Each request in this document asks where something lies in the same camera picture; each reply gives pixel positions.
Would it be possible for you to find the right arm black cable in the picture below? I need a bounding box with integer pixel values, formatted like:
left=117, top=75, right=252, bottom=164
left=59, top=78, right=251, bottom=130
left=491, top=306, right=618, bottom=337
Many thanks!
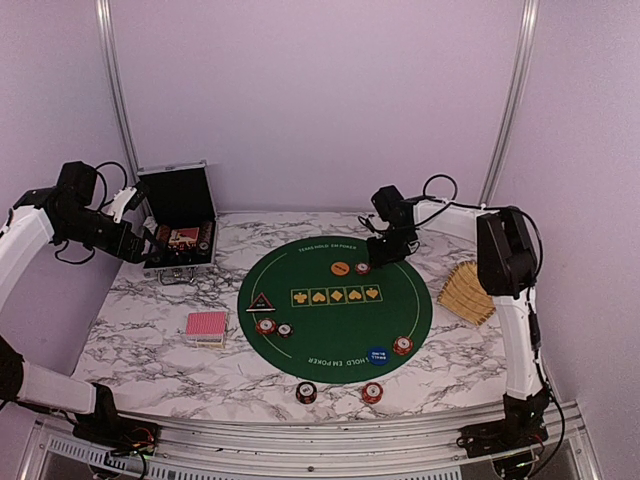
left=422, top=173, right=566, bottom=451

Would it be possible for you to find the front aluminium rail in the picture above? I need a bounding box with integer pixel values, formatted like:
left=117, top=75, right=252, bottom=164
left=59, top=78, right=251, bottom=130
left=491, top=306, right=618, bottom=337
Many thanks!
left=17, top=402, right=601, bottom=479

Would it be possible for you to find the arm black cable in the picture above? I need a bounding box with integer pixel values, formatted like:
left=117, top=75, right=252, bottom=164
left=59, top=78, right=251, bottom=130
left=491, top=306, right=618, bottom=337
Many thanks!
left=54, top=160, right=129, bottom=269
left=422, top=173, right=566, bottom=451

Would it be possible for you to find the left aluminium frame post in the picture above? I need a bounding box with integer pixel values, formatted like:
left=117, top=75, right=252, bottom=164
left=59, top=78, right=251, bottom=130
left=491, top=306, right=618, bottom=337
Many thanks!
left=95, top=0, right=139, bottom=181

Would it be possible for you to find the woven bamboo tray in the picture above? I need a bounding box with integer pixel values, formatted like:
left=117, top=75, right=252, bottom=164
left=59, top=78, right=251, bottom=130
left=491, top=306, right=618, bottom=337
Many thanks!
left=437, top=261, right=496, bottom=326

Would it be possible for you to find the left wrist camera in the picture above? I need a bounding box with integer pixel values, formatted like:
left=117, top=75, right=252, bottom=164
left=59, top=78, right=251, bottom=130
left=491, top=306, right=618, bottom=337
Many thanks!
left=106, top=181, right=149, bottom=224

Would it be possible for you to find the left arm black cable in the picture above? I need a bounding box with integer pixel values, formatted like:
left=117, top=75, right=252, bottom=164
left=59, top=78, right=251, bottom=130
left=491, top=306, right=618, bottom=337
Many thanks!
left=54, top=160, right=129, bottom=269

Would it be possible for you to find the right aluminium frame post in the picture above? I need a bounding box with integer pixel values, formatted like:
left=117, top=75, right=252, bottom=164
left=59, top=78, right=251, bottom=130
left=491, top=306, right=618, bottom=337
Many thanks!
left=478, top=0, right=540, bottom=206

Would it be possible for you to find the blue card box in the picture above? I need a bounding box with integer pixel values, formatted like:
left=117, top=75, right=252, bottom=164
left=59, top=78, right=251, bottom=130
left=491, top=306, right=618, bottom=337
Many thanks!
left=187, top=337, right=225, bottom=348

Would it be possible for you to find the aluminium poker case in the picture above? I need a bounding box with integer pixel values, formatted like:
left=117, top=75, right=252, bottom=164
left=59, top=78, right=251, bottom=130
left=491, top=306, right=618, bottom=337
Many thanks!
left=138, top=160, right=218, bottom=285

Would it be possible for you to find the dark chip stack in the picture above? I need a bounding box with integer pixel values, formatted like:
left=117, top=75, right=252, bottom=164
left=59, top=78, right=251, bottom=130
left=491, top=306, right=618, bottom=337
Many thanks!
left=295, top=381, right=317, bottom=404

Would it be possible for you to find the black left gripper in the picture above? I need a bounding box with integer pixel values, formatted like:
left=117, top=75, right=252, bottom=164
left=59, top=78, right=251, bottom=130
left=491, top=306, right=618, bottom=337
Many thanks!
left=57, top=208, right=163, bottom=263

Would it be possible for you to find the red chip top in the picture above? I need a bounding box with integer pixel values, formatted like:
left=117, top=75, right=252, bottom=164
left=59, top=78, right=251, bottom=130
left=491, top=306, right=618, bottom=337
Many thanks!
left=354, top=262, right=371, bottom=275

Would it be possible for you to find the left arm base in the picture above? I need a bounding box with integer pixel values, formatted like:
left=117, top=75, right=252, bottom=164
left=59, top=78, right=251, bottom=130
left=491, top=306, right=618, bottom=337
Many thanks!
left=73, top=417, right=160, bottom=454

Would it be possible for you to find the red backed card deck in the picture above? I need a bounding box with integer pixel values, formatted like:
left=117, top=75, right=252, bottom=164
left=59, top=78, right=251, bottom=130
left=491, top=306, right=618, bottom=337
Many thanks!
left=185, top=311, right=227, bottom=339

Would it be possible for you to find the dark chip row in case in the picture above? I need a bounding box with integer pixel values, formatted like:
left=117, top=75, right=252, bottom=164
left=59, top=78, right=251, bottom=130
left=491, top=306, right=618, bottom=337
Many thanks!
left=196, top=221, right=214, bottom=255

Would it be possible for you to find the red chip stack front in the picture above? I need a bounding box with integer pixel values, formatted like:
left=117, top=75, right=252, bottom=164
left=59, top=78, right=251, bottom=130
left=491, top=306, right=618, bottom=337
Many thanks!
left=361, top=382, right=384, bottom=404

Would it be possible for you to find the aluminium frame post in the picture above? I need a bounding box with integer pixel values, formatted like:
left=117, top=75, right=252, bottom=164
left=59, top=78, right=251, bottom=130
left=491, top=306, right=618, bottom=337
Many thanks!
left=478, top=0, right=540, bottom=206
left=95, top=0, right=139, bottom=181

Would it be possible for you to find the triangular all in button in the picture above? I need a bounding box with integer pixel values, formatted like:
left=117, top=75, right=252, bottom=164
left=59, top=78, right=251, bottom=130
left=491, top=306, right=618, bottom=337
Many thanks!
left=246, top=292, right=276, bottom=313

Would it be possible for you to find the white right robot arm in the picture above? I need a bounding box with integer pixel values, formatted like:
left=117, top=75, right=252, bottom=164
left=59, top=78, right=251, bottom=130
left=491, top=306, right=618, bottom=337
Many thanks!
left=366, top=185, right=548, bottom=448

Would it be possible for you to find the boxed card deck in case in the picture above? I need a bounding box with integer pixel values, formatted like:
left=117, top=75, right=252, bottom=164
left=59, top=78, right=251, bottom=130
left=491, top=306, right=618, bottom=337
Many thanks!
left=167, top=227, right=199, bottom=251

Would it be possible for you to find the orange chip row in case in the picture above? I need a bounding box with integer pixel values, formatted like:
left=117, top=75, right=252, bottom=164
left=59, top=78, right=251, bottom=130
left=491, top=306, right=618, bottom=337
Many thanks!
left=156, top=225, right=172, bottom=248

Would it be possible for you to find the orange big blind button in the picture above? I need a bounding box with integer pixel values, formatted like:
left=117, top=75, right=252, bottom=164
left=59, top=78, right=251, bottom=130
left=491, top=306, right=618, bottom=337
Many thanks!
left=330, top=261, right=350, bottom=276

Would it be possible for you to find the round green poker mat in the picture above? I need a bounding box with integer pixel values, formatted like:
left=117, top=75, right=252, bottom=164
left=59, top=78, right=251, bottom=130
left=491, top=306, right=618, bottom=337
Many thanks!
left=237, top=236, right=434, bottom=384

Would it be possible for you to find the red chip stack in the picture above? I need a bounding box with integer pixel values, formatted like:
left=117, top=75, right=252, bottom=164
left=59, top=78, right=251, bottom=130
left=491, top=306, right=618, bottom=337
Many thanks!
left=393, top=336, right=414, bottom=356
left=361, top=382, right=384, bottom=404
left=255, top=318, right=278, bottom=335

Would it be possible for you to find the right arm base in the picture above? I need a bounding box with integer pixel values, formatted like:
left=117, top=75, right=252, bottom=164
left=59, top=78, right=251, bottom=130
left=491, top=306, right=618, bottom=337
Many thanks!
left=456, top=420, right=549, bottom=458

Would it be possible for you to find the dark hundred chip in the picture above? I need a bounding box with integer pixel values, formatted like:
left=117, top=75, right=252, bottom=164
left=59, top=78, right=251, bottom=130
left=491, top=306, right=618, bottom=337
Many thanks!
left=277, top=323, right=294, bottom=338

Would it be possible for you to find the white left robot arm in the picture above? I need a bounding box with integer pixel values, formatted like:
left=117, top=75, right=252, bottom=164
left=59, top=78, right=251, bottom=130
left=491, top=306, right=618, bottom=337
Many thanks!
left=1, top=161, right=152, bottom=445

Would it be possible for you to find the blue small blind button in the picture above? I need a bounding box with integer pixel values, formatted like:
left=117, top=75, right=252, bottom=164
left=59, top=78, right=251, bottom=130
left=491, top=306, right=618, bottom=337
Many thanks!
left=367, top=346, right=391, bottom=366

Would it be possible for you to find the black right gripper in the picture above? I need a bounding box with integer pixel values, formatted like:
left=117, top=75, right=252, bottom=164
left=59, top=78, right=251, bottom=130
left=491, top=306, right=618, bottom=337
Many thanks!
left=365, top=226, right=413, bottom=267

